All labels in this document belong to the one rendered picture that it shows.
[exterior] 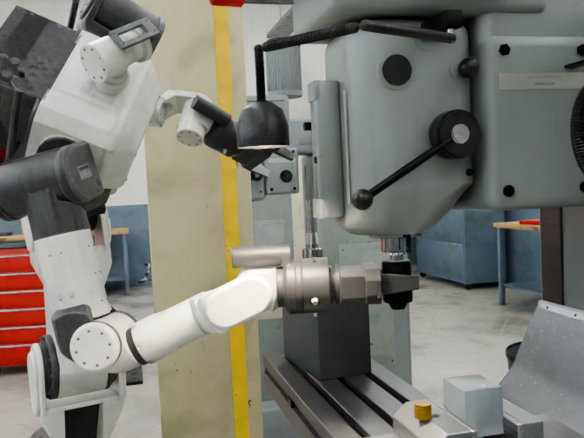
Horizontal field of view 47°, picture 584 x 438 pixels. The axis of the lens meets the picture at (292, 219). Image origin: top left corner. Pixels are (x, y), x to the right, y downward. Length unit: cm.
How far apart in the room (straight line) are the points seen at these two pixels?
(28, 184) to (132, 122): 23
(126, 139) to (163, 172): 150
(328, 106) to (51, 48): 54
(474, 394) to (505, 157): 35
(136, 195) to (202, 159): 728
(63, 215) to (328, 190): 42
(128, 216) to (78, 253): 888
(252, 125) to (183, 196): 185
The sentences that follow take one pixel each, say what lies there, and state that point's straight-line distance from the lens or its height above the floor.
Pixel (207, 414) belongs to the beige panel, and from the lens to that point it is 288.
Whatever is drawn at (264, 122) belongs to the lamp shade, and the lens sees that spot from 88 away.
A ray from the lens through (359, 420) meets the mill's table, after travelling 120.
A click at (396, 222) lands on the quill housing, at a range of 100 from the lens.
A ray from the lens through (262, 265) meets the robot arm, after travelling 107.
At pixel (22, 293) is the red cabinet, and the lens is 561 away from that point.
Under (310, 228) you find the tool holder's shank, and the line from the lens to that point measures 152.
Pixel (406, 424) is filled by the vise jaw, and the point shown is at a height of 108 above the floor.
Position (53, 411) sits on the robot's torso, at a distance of 159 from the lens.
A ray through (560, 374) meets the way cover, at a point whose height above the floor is 104.
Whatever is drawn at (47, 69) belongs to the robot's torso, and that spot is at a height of 161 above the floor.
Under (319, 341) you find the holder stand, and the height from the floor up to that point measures 107.
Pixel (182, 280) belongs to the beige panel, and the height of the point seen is 103.
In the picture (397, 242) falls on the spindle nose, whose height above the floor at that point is 130.
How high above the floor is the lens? 139
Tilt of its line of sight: 3 degrees down
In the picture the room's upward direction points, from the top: 3 degrees counter-clockwise
